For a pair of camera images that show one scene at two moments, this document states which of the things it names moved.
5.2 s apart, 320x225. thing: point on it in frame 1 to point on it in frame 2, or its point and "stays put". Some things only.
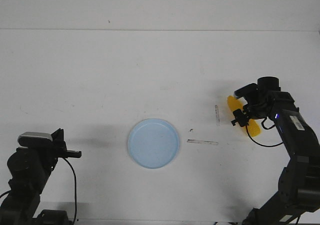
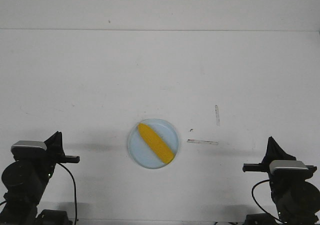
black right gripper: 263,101 to 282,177
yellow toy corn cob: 253,127 to 160,147
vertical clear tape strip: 218,122 stays put
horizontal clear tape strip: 202,142 stays put
